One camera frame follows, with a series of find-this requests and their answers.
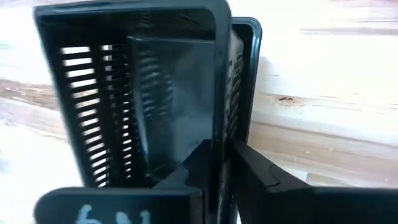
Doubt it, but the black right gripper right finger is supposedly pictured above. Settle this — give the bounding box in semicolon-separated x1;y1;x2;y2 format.
229;139;398;224

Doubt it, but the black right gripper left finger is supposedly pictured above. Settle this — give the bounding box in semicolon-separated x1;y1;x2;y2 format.
33;139;213;224

